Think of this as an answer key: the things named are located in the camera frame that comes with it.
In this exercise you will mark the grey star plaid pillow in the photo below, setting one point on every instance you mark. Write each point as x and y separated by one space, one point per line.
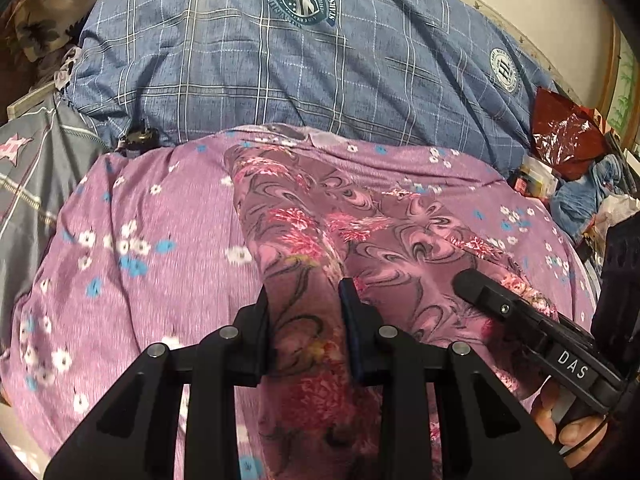
30 180

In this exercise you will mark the light purple flowered blanket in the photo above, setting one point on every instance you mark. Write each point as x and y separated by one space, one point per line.
150 240

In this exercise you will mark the white plastic bag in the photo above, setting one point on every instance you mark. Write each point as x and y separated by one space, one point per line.
617 210

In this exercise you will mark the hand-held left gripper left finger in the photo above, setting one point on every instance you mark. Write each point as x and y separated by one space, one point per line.
261 340

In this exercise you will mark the small dark box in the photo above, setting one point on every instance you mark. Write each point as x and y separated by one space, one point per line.
530 177

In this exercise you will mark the red plastic bag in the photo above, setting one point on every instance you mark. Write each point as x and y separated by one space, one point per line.
562 127

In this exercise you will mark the crumpled blue cloth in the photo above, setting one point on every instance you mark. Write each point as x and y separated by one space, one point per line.
582 190

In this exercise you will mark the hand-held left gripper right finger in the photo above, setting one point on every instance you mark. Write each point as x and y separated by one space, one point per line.
350 335

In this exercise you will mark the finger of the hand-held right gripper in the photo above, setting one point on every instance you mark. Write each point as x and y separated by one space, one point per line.
492 297

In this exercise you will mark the camouflage cloth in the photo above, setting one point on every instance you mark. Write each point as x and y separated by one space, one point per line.
55 15

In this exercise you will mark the lilac patterned cloth scrap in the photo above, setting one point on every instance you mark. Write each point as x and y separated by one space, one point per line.
66 67

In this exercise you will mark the blue plaid quilt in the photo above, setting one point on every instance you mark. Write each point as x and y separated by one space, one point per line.
250 75

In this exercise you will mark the dark purple floral garment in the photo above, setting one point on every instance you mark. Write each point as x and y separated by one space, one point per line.
320 240

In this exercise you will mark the small black round device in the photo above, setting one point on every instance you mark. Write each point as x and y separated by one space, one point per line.
139 137

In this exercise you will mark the bamboo print panel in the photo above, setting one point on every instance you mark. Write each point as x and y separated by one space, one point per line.
625 80

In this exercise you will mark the person's right hand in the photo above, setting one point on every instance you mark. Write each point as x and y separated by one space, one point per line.
575 435

